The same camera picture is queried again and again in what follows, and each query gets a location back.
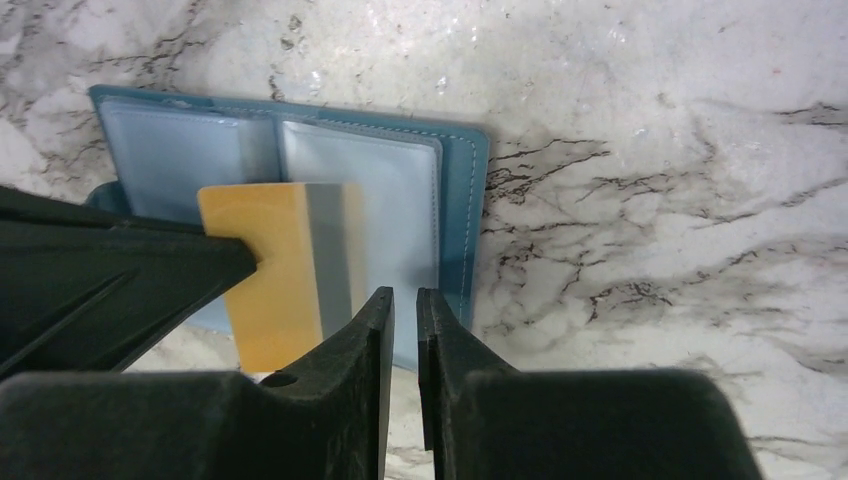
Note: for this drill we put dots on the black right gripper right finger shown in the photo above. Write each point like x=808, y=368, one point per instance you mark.
x=484, y=419

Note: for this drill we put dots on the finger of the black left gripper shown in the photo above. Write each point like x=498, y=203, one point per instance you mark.
x=87, y=290

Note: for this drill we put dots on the gold credit card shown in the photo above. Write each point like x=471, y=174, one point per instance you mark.
x=308, y=240

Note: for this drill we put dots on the blue leather card holder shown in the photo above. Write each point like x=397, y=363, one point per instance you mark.
x=423, y=181

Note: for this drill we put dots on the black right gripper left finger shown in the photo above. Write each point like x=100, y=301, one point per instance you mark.
x=325, y=416

